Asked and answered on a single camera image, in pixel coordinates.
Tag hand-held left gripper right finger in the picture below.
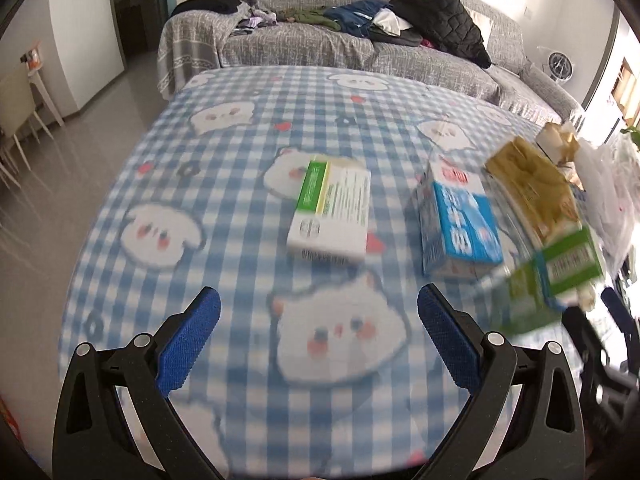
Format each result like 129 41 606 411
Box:
417 284 587 480

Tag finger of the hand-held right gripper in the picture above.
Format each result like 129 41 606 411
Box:
562 304 610 381
601 287 640 358

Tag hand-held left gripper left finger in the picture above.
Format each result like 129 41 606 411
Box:
52 286 223 480

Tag gold tissue pack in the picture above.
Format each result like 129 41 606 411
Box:
485 137 584 252

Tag blue and white box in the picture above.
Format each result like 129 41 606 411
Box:
415 160 504 279

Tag white plastic bag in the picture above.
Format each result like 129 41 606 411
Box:
575 132 640 272

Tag white and gold tissue box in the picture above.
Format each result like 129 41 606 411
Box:
536 122 581 167

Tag blue checked tablecloth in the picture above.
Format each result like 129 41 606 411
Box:
57 65 623 480

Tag small desk fan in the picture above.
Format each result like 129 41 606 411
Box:
542 47 574 84

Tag white plastic stool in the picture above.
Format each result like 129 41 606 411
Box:
20 50 66 129

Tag beige dining chair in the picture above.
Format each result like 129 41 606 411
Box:
0 67 54 177

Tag dark flat bag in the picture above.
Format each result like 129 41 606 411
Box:
367 25 425 47

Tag grey sofa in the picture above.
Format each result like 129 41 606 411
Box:
157 0 586 127

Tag cream cushion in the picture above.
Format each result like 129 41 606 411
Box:
467 10 497 47

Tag black quilted jacket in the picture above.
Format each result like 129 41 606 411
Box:
387 0 493 69

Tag white cloth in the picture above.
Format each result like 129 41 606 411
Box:
372 7 407 36

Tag pile of small clothes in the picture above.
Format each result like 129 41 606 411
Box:
232 2 281 36

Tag dark door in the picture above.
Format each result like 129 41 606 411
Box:
110 0 168 59

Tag blue jacket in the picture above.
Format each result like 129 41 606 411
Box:
322 0 396 39

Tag olive green garment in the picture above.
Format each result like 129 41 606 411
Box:
280 7 341 29

